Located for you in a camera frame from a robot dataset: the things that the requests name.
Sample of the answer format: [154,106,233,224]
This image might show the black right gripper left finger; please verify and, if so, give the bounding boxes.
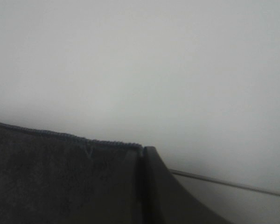
[116,149,143,224]

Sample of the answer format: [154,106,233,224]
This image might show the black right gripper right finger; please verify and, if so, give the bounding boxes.
[143,147,229,224]

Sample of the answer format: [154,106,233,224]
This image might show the dark navy towel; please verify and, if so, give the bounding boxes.
[0,123,143,224]

